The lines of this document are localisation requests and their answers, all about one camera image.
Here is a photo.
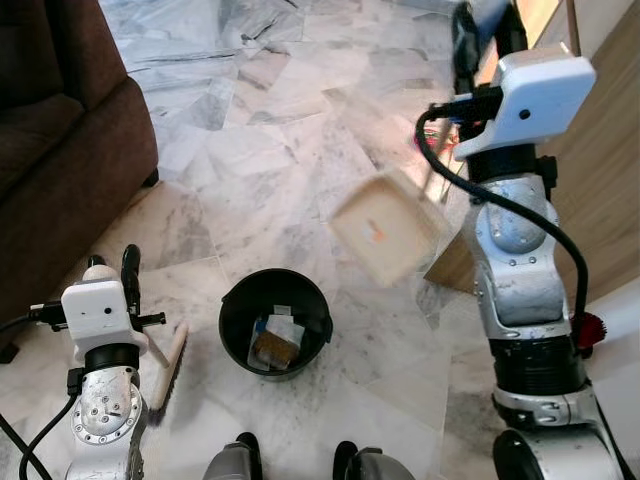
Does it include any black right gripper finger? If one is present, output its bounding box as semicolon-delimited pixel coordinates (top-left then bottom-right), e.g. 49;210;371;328
452;0;485;93
497;0;528;59

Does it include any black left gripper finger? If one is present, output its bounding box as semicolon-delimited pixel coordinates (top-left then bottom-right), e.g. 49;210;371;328
120;244;144;311

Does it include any cream hand broom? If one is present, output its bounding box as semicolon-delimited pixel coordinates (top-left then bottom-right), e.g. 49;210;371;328
82;256;190;421

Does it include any cream plastic dustpan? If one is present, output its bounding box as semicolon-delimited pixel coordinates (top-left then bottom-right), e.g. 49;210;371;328
330;130;466;288

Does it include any black plastic bucket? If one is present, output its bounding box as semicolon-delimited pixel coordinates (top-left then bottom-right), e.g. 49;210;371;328
218;267;334;382

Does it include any white flat panel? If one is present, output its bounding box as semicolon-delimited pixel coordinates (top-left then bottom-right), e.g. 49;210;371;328
585;280;640;480

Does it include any small cardboard box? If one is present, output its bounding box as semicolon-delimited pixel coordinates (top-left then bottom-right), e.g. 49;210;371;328
255;330;301;366

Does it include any tall wooden cupboard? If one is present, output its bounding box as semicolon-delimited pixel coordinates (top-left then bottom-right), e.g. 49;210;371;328
470;0;640;306

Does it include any white printed card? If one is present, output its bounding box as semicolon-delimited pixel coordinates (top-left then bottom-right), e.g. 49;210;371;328
262;312;306;336

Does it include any dark brown sofa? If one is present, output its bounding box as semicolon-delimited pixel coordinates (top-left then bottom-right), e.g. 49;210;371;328
0;0;161;363

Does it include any grey robot left leg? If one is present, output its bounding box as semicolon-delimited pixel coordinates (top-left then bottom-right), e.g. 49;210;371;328
203;432;263;480

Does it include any grey robot leg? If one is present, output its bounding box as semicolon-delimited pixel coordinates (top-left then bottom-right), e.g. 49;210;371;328
203;432;263;480
332;440;416;480

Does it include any grey robot right leg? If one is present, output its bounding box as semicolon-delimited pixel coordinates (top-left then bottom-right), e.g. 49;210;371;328
332;440;416;480

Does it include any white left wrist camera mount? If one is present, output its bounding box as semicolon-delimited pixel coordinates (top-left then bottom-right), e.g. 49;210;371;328
60;279;138;348

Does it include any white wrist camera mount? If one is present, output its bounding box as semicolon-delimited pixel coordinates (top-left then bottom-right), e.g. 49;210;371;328
60;279;138;348
455;45;598;161

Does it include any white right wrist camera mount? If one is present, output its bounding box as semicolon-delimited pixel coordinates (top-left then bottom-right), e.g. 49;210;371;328
455;45;598;161

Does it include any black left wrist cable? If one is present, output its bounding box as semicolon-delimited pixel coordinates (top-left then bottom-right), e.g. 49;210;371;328
0;303;81;480

